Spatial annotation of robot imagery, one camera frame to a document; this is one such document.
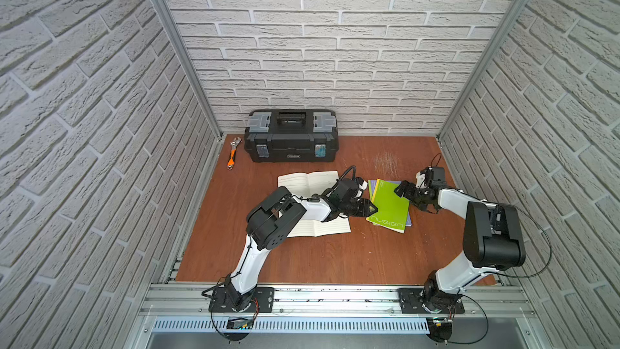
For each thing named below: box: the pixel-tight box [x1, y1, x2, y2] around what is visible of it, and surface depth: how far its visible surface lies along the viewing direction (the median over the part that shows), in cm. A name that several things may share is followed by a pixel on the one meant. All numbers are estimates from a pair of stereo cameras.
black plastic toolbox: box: [243, 109, 340, 164], surface depth 102 cm
